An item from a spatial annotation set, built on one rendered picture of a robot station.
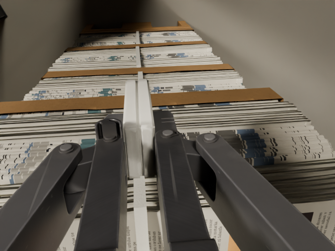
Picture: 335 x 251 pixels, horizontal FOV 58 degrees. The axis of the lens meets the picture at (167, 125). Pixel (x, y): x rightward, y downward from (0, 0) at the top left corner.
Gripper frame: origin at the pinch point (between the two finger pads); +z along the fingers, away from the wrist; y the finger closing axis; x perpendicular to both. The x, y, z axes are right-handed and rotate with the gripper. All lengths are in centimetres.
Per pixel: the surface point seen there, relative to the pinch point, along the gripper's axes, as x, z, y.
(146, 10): -6, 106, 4
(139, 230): -8.8, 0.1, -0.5
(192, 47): -10, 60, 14
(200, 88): -10.5, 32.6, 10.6
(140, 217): -7.7, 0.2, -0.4
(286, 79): -36, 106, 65
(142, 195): -6.9, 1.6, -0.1
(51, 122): -6.9, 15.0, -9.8
